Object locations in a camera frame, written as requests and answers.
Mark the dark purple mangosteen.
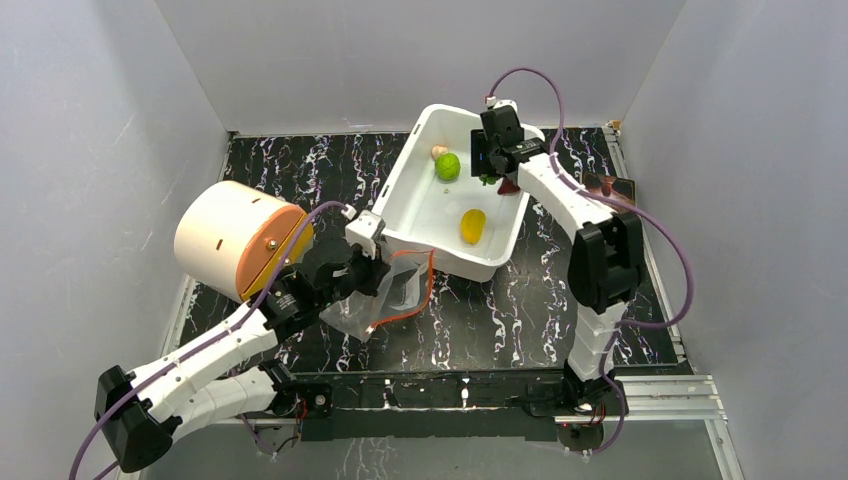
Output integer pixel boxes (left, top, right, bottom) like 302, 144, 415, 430
479, 174, 503, 186

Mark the clear orange-zip bag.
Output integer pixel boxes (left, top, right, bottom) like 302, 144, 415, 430
319, 248, 435, 342

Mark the white plastic bin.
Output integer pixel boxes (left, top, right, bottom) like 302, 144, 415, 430
371, 104, 529, 283

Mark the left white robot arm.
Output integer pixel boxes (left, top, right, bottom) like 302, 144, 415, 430
92, 252, 391, 473

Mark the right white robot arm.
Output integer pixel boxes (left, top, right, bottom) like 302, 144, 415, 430
471, 102, 645, 415

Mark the green wrinkled fruit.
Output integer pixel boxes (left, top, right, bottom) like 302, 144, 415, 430
435, 152, 461, 182

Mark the garlic bulb far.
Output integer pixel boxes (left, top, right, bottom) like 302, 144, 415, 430
431, 145, 449, 161

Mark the cream orange cylinder appliance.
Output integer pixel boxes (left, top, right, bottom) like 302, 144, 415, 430
173, 180, 314, 303

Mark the dark cover book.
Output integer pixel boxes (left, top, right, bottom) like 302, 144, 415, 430
581, 172, 636, 212

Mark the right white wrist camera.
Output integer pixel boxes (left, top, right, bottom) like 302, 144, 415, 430
485, 96, 518, 113

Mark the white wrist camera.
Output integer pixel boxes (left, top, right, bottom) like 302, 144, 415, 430
345, 210, 385, 260
485, 96, 518, 113

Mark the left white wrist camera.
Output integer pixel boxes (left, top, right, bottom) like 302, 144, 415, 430
345, 210, 385, 260

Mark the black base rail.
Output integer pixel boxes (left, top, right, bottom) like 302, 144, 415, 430
259, 361, 629, 449

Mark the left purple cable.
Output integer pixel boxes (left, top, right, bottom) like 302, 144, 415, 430
68, 200, 349, 480

